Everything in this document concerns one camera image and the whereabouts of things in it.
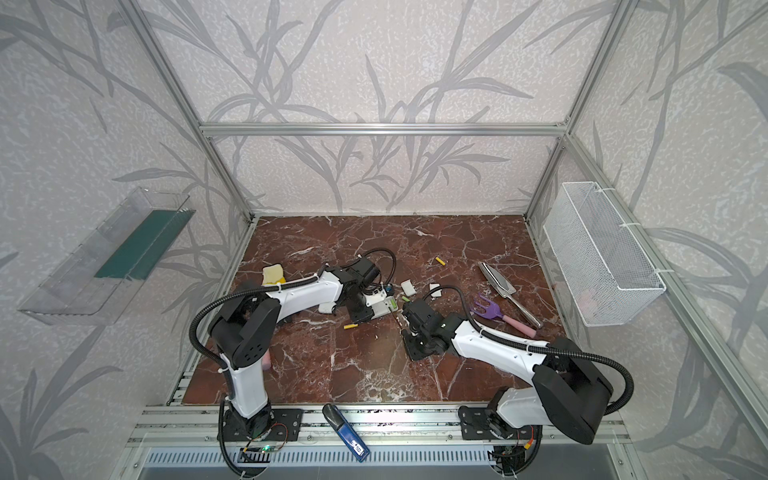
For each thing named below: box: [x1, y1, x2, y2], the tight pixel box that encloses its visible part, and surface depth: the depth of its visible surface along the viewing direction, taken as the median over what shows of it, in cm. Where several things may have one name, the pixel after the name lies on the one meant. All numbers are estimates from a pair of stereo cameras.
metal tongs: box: [478, 261, 543, 329], surface depth 101 cm
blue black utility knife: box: [322, 403, 371, 463], surface depth 70 cm
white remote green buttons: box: [371, 296, 399, 320], surface depth 95 cm
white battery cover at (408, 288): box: [401, 279, 417, 297], surface depth 101 cm
